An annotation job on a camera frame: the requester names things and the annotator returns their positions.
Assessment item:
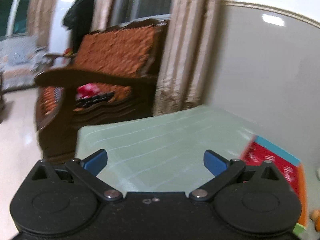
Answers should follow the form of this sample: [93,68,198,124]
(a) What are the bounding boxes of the orange mandarin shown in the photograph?
[309,209,320,224]

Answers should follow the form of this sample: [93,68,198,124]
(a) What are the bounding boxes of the colourful cardboard box tray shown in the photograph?
[240,135,308,236]

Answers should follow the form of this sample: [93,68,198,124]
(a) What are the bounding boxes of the green grid table cloth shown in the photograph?
[75,104,320,240]

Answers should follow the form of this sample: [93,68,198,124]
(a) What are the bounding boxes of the red white patterned cloth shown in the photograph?
[76,83,101,100]

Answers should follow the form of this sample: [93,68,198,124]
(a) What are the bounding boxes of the wooden sofa orange cushions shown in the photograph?
[34,18,169,163]

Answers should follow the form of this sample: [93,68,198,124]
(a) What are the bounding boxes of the beige satin curtain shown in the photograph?
[153,0,221,115]

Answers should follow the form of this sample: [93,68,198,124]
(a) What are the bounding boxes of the grey bed with pillows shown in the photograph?
[1,35,46,92]

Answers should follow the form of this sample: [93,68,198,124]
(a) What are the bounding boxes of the white refrigerator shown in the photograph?
[47,0,76,54]

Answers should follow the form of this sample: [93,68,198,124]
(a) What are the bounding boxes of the dark hanging jacket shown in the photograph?
[62,0,95,53]

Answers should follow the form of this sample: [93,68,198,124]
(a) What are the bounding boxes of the far beige curtain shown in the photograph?
[27,0,114,47]

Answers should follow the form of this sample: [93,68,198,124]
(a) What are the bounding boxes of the window with frame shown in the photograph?
[108,0,172,26]

